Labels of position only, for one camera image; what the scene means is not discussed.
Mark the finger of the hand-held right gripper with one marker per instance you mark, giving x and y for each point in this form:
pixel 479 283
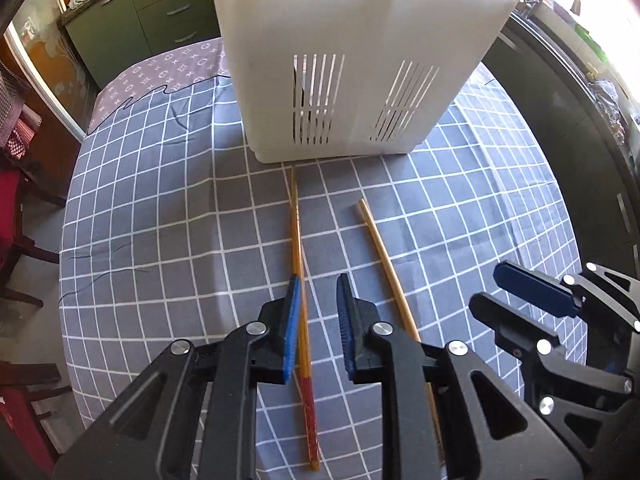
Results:
pixel 535 285
pixel 510 325

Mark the glass sliding door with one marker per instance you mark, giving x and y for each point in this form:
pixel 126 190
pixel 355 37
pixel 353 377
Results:
pixel 45 50

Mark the long light bamboo chopstick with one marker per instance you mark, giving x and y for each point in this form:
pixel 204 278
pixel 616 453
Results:
pixel 385 260

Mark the grey checked tablecloth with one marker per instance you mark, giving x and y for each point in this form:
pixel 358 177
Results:
pixel 175 220

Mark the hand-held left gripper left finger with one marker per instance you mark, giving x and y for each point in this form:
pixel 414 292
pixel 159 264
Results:
pixel 291 330

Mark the dark wooden chair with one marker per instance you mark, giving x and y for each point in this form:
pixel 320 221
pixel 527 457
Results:
pixel 30 375
pixel 20 240

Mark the dark kitchen counter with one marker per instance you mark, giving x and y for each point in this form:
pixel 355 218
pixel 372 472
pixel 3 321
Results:
pixel 560 125

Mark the brown chopstick with red end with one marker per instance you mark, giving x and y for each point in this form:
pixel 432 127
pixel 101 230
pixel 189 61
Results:
pixel 296 240

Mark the white slotted utensil holder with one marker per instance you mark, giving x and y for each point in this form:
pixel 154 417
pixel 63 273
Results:
pixel 260 60

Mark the purple patterned cloth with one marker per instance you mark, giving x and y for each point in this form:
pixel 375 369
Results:
pixel 165 67

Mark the clear plastic bag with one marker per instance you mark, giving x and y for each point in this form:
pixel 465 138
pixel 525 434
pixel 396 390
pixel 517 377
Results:
pixel 607 105

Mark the red checkered cloth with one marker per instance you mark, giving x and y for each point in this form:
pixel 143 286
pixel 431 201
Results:
pixel 15 110

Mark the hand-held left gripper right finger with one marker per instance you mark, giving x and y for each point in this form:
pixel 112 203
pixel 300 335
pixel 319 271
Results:
pixel 344 330

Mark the green cabinet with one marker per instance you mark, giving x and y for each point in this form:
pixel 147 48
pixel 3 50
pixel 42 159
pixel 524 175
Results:
pixel 125 25

